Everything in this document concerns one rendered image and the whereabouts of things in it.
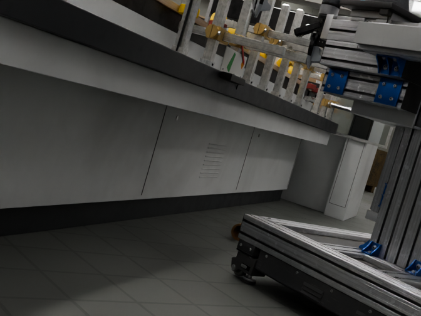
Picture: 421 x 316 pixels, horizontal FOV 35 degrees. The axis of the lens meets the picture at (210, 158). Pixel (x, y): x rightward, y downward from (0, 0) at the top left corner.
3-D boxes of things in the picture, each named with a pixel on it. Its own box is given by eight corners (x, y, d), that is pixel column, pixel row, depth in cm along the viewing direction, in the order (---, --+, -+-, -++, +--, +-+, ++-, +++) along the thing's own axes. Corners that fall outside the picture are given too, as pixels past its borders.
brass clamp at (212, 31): (228, 46, 254) (232, 33, 254) (217, 39, 242) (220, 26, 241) (214, 42, 257) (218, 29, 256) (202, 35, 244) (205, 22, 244)
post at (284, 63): (277, 100, 343) (304, 10, 339) (276, 100, 339) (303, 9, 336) (272, 98, 344) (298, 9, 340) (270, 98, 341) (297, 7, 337)
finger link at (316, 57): (317, 70, 259) (324, 47, 258) (303, 66, 261) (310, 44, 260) (319, 71, 262) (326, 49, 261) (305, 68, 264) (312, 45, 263)
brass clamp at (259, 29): (271, 41, 300) (274, 31, 300) (263, 35, 288) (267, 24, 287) (259, 38, 302) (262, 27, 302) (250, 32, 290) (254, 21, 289)
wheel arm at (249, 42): (283, 58, 243) (286, 47, 243) (280, 57, 240) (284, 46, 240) (180, 32, 258) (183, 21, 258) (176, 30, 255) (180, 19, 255)
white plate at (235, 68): (241, 80, 280) (247, 57, 279) (220, 71, 255) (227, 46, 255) (240, 80, 280) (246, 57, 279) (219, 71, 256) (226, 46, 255)
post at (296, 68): (288, 110, 366) (313, 26, 363) (286, 109, 363) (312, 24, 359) (282, 108, 367) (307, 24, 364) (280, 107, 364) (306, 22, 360)
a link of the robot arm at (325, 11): (319, 2, 259) (323, 7, 267) (316, 14, 259) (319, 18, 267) (337, 6, 256) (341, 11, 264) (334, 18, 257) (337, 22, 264)
